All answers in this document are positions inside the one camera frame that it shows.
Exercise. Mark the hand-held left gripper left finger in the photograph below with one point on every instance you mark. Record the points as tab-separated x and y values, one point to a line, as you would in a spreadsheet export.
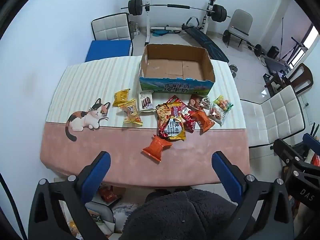
97	175

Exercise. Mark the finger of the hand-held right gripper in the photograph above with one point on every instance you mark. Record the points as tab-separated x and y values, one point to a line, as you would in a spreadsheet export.
290	150
312	140

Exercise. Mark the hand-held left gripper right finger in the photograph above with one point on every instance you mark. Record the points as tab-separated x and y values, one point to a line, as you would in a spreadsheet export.
225	172

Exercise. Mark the orange snack packet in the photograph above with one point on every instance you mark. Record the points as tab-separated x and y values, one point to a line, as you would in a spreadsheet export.
156	147
203	121

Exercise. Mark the large yellow noodle packet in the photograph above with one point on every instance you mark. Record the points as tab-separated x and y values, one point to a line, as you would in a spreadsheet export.
172	125

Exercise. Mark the long red snack packet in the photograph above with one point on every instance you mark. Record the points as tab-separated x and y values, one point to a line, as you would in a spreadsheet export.
176	100

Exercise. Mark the white chocolate stick packet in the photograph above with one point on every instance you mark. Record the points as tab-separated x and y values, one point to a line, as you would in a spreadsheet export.
146	102

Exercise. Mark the cardboard box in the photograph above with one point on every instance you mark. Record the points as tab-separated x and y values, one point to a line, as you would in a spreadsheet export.
175	66

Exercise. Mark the red package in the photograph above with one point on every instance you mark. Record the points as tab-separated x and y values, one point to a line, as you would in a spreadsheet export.
108	195

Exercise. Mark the white padded chair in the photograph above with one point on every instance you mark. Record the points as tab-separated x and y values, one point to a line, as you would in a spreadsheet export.
110	27
275	115

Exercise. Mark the white cracker packet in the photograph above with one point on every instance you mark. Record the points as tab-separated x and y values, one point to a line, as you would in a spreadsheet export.
217	113

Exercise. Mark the brown wooden chair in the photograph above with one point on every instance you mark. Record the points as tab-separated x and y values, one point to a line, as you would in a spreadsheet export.
306	76

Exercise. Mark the person's dark fleece clothing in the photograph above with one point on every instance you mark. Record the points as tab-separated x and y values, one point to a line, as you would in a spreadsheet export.
175	217

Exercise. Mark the colourful candy ball packet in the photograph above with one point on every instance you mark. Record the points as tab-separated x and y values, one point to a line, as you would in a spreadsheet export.
222	103

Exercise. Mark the yellow bread packet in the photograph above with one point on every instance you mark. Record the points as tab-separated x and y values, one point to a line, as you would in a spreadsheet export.
131	112

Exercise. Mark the small white snack packet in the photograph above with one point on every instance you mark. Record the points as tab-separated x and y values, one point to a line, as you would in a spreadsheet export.
205	102

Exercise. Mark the brown walnut snack packet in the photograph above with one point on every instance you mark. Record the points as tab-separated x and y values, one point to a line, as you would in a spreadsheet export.
195	102

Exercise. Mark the yellow snack packet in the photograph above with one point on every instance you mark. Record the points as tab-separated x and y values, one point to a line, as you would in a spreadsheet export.
121	97

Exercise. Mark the black tripod stand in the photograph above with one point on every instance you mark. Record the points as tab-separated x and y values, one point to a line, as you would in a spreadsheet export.
295	47

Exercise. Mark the black speaker box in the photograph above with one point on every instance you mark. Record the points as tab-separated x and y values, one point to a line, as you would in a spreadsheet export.
273	52

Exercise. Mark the small dumbbell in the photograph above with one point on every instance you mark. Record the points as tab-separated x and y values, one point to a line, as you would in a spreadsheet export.
234	70

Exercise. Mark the short barbell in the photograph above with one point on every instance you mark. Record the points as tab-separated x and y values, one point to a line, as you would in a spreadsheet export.
257	50

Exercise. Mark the black sit-up bench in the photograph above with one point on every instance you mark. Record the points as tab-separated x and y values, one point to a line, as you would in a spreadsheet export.
207	42

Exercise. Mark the grey chair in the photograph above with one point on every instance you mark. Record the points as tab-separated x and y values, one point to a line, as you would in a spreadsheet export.
241	21

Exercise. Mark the white barbell rack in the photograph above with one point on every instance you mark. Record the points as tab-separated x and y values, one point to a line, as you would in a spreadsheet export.
148	17

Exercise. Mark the black barbell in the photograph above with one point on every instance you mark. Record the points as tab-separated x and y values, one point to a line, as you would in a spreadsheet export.
136	6

